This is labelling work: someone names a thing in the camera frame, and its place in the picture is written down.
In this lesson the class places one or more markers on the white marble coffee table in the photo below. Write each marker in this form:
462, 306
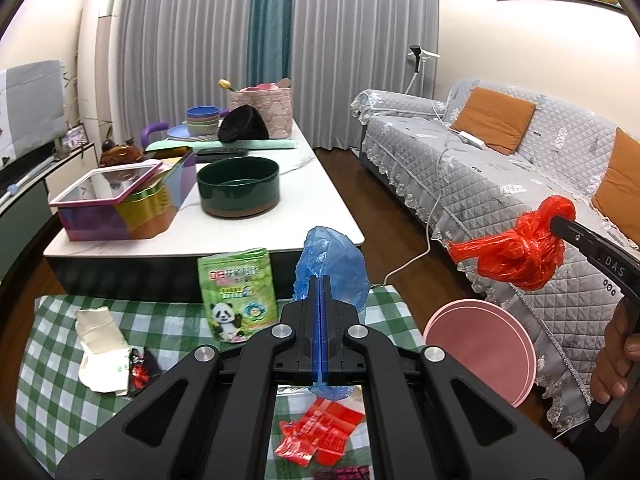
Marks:
310, 200

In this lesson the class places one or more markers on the blue plastic bag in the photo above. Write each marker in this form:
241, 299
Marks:
330, 252

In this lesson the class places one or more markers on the pink fabric basket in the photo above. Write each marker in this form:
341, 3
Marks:
272, 110

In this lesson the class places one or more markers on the grey curtain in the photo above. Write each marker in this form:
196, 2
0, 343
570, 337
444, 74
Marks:
360, 35
190, 35

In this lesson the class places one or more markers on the green panda snack packet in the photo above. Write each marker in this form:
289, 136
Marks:
240, 290

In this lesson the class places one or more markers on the sofa with grey quilted cover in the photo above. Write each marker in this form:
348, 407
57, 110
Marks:
500, 195

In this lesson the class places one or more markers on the colourful tin box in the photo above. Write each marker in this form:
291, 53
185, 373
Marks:
125, 217

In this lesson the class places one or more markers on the green white checkered cloth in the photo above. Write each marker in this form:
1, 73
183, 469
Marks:
65, 410

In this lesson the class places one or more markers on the person's right hand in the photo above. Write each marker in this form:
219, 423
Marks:
617, 360

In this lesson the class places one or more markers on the mint green tray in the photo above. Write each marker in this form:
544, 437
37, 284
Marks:
270, 145

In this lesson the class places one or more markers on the pink framed tin lid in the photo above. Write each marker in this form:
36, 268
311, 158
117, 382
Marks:
105, 182

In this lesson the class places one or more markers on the beige bowl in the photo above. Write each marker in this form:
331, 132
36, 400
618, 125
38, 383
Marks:
200, 132

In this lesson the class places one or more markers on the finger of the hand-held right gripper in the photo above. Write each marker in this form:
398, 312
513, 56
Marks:
575, 232

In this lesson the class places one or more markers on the dark television cabinet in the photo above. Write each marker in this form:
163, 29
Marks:
25, 220

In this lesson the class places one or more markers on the red plastic bag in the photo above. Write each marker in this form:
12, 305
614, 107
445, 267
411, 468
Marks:
525, 250

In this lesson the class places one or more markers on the white power strip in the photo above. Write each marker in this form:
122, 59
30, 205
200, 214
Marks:
470, 137

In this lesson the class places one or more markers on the white tower air conditioner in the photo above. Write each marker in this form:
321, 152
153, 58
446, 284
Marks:
102, 60

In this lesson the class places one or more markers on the black remote control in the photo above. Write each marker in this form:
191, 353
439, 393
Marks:
220, 152

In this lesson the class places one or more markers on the small photo frame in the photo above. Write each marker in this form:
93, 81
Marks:
75, 136

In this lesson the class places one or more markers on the pink plastic bin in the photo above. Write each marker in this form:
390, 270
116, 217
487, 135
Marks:
475, 350

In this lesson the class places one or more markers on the black pink packet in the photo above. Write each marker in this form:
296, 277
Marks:
345, 474

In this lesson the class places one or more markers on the grey cloth covered television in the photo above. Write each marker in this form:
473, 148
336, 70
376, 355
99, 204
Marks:
30, 105

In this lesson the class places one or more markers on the red foil wrapper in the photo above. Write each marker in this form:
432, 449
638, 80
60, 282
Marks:
320, 425

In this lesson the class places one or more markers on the orange cushion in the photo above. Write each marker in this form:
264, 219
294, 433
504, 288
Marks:
492, 120
622, 190

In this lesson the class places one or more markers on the yellow tulip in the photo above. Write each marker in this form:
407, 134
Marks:
226, 84

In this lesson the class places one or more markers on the white floor lamp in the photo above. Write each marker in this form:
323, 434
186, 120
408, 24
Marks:
416, 55

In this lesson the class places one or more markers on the cream paper wrapper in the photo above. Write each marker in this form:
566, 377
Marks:
100, 350

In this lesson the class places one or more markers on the teal curtain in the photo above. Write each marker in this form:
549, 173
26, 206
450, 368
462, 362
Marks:
272, 20

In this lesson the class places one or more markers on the brown teapot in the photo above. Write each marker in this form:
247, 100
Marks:
120, 154

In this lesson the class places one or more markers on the dark green round bowl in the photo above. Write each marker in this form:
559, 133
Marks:
235, 195

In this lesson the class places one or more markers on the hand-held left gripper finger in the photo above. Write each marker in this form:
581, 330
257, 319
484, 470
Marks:
324, 340
318, 340

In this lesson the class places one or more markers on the blue bowl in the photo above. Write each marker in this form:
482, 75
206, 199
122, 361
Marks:
202, 112

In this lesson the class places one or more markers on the small black red packet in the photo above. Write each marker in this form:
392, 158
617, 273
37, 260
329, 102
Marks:
142, 367

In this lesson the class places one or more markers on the black hat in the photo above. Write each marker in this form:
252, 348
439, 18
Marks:
242, 125

